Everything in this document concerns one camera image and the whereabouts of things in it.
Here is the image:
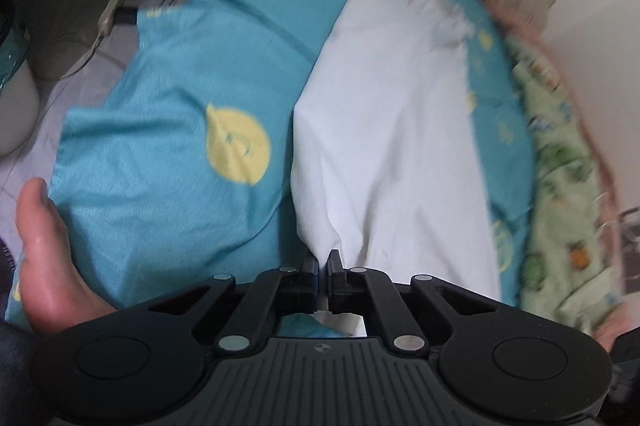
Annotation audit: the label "person's dark pants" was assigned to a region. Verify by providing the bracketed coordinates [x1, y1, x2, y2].
[0, 316, 53, 426]

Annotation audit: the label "white t-shirt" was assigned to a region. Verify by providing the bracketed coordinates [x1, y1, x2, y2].
[290, 0, 503, 338]

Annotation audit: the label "white power strip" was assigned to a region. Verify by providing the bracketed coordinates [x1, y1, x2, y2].
[97, 0, 126, 35]

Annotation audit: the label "white trash bin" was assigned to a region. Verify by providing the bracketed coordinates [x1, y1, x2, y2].
[0, 0, 41, 157]

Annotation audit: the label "teal printed bed sheet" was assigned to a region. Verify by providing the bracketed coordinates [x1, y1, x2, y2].
[10, 0, 537, 340]

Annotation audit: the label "white cable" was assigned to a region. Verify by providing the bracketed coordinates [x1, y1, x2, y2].
[34, 29, 126, 83]

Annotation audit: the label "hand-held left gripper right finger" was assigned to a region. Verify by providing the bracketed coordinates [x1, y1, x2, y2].
[327, 247, 497, 353]

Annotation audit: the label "person's bare foot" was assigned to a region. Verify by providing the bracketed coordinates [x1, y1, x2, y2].
[15, 177, 119, 338]

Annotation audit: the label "teal trash bag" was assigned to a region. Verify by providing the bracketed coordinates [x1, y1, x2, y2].
[0, 20, 32, 93]

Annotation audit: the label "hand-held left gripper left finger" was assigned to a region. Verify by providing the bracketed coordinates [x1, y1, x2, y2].
[150, 247, 322, 353]

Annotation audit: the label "green printed blanket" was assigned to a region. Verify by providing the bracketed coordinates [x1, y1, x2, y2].
[504, 35, 627, 338]

